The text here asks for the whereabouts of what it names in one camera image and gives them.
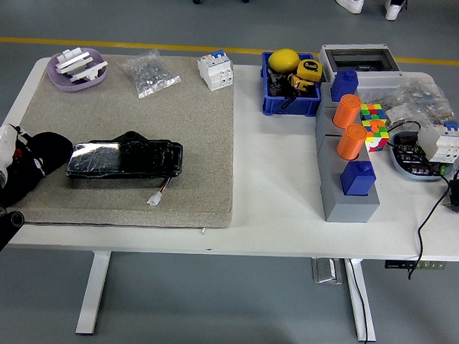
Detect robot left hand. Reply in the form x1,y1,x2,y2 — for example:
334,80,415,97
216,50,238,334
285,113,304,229
0,122,50,178

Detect black table control panel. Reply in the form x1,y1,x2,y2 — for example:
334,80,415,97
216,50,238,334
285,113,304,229
384,259,447,272

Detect purple plastic tray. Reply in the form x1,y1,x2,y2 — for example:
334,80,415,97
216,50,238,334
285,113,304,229
44,45,109,94

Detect grey-brown mat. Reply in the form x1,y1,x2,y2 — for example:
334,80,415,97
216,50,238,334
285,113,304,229
7,50,240,232

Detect clear bag of metal screws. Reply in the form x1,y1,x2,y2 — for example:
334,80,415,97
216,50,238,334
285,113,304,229
115,48,182,101

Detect white table leg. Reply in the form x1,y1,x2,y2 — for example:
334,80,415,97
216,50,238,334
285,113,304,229
340,257,381,343
75,249,112,336

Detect white circuit breaker blue switches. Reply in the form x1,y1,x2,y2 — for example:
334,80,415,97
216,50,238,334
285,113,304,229
416,118,459,164
195,48,235,93

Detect dark brown tool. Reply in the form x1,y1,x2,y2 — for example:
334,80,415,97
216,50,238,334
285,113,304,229
267,67,294,100

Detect blue plastic bin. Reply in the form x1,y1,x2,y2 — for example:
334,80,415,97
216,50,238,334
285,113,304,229
258,50,324,118

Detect yellow round ball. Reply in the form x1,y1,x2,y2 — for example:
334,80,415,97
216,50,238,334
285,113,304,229
267,48,301,74

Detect orange cylinder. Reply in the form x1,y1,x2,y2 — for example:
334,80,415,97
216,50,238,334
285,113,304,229
332,94,363,130
335,122,368,161

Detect blue block with knob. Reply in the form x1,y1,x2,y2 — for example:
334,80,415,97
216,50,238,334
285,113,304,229
329,68,360,103
339,159,378,198

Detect metal floor plate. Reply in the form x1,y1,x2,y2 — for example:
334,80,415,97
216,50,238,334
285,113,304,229
310,256,345,285

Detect long grey block holder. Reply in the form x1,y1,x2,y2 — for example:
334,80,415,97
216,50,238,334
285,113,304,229
311,95,384,225

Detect colourful puzzle cube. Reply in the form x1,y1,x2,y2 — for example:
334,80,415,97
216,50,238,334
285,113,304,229
360,119,390,153
359,103,389,124

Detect white shoe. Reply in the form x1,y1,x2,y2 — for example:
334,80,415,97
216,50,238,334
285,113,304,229
384,0,409,22
334,0,366,14

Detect grey electrical distribution box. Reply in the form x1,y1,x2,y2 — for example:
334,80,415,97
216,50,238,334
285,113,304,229
317,41,404,92

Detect blue-grey bowl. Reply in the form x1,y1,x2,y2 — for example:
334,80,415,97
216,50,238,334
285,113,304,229
387,130,456,183

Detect black circuit modules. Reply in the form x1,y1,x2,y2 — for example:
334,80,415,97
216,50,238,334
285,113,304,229
393,134,442,177

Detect clear bags of small parts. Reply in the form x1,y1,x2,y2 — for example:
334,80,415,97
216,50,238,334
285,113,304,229
381,77,457,130

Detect black power adapter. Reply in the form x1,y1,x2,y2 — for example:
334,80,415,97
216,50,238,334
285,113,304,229
442,178,459,214

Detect white plastic bracket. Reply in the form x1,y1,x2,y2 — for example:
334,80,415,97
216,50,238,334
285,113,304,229
55,47,94,77
69,58,109,84

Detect wire pigtail with white connector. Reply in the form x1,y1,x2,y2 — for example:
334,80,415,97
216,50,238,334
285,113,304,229
147,175,173,207

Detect black floor cable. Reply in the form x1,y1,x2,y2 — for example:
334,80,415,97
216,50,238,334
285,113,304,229
336,258,372,344

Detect black adapter cable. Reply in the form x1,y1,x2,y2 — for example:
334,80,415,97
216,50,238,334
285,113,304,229
382,118,459,282

